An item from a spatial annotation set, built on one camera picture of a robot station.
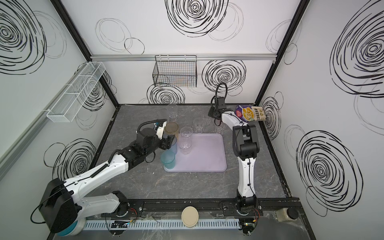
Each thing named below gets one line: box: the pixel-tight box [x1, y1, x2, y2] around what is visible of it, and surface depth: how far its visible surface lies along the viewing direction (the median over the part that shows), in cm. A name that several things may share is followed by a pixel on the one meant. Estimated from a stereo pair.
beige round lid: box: [181, 206, 199, 228], surface depth 67 cm
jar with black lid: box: [276, 207, 299, 222], surface depth 66 cm
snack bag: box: [235, 105, 267, 122], surface depth 117 cm
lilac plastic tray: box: [163, 133, 227, 172], surface depth 95 cm
